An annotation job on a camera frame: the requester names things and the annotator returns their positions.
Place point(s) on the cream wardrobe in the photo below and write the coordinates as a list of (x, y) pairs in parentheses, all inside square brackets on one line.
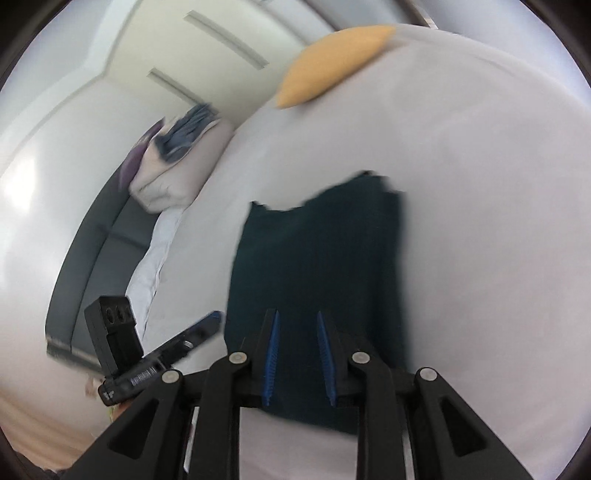
[(203, 50)]

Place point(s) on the blue denim cloth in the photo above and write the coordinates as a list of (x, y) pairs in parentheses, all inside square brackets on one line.
[(184, 131)]

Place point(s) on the yellow pillow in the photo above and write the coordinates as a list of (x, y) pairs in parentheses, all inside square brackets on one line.
[(330, 64)]

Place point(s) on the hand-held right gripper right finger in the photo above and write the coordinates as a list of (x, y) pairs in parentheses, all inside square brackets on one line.
[(326, 360)]

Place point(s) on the purple cloth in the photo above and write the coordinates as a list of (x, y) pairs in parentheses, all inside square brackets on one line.
[(134, 159)]

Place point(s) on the white bed sheet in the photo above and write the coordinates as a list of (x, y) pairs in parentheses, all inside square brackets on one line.
[(485, 207)]

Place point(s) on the dark green garment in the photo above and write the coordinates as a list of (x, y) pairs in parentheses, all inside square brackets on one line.
[(318, 258)]

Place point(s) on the dark grey bed frame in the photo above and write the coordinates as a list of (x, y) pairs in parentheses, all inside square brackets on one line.
[(87, 272)]

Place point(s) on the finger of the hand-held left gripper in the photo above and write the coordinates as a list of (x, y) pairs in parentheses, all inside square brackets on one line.
[(203, 328)]

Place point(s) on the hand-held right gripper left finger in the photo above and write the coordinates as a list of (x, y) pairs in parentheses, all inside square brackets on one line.
[(272, 355)]

